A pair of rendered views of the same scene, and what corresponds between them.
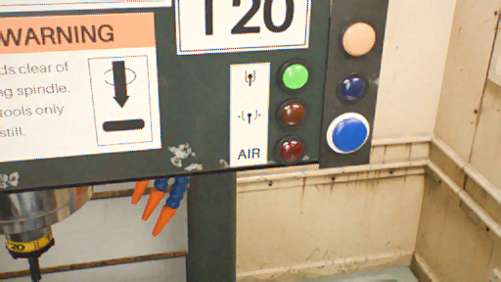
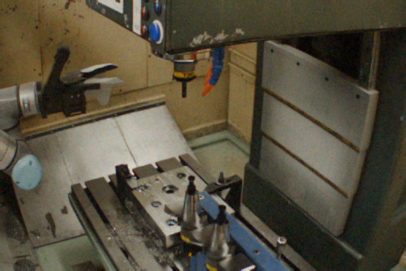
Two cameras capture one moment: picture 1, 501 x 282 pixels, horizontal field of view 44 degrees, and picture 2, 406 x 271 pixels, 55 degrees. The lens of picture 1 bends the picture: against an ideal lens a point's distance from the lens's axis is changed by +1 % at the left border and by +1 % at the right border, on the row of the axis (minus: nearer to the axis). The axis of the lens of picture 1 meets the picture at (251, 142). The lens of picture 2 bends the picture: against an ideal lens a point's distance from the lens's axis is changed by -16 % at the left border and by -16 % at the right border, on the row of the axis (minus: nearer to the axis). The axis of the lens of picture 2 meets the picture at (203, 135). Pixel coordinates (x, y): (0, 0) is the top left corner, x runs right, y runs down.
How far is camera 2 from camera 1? 0.77 m
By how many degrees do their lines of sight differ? 62
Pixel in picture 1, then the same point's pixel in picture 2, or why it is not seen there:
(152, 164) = (121, 19)
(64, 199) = not seen: hidden behind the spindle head
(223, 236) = (373, 205)
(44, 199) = not seen: hidden behind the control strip
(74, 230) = (307, 139)
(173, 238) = (345, 181)
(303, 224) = not seen: outside the picture
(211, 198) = (376, 173)
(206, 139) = (130, 14)
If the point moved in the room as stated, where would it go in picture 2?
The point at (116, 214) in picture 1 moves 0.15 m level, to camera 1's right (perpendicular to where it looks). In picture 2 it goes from (326, 143) to (350, 169)
